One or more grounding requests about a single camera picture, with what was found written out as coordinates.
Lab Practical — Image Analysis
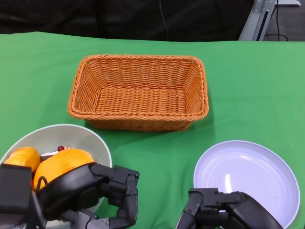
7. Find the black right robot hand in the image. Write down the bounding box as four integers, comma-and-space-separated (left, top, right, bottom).
175, 187, 283, 229

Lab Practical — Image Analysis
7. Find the black floor cable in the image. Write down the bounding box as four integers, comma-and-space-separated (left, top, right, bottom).
264, 0, 289, 42

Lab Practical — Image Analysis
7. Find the thin black hanging cable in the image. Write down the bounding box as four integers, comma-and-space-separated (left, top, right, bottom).
158, 0, 170, 41

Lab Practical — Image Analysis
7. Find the black backdrop cloth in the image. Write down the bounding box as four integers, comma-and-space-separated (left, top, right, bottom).
0, 0, 254, 42

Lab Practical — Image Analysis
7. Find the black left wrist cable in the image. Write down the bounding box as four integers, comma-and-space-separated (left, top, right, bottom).
35, 176, 50, 191

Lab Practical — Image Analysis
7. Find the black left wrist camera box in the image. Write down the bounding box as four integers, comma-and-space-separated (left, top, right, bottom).
0, 163, 33, 215

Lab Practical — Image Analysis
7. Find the pale lavender round plate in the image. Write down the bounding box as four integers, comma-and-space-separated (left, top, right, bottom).
193, 140, 301, 229

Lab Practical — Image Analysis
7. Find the grey aluminium frame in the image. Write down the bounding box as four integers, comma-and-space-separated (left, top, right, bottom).
238, 0, 301, 42

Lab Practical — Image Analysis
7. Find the orange ring donut bread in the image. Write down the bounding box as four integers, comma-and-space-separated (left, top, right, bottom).
33, 148, 96, 191

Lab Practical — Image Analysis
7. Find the grey-green round bowl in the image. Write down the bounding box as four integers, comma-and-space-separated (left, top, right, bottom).
0, 124, 112, 229

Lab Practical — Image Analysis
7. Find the green tablecloth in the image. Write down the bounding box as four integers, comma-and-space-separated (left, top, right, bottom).
0, 31, 305, 229

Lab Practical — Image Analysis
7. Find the golden sliced loaf bread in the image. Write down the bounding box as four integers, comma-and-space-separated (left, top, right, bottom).
3, 146, 41, 172

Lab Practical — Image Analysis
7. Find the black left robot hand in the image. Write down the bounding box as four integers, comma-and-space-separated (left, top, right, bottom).
38, 162, 141, 229

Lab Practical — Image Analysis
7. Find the orange wicker basket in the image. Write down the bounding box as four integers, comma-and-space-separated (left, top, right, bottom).
67, 54, 210, 131

